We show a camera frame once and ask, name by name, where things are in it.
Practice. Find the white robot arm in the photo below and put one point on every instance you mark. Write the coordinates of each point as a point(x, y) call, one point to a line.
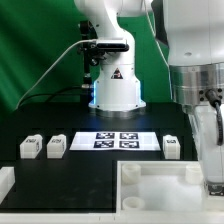
point(194, 32)

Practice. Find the black camera on stand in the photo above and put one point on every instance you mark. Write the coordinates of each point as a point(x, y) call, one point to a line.
point(113, 45)

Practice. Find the white square tabletop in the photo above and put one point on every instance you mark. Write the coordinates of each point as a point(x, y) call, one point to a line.
point(163, 186)

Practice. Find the white left obstacle block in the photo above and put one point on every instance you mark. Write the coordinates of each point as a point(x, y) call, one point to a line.
point(7, 180)

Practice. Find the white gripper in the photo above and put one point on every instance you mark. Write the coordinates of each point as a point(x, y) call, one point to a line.
point(207, 125)

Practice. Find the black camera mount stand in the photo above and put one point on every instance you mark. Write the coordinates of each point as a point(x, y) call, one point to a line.
point(87, 32)

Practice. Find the paper sheet with markers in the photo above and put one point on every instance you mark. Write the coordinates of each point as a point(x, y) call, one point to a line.
point(105, 140)

